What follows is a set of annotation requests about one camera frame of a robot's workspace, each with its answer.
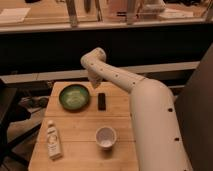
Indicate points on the green ceramic bowl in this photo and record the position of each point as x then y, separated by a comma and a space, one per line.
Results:
74, 97

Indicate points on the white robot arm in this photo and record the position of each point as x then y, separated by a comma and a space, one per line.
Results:
158, 141

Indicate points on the white plastic bottle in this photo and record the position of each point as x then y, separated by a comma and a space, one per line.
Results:
53, 141

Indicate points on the beige gripper end piece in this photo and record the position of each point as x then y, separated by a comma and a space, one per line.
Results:
95, 83

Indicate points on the white paper cup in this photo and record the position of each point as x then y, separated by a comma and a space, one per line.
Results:
106, 137

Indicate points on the black rectangular block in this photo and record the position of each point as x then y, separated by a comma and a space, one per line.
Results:
101, 101

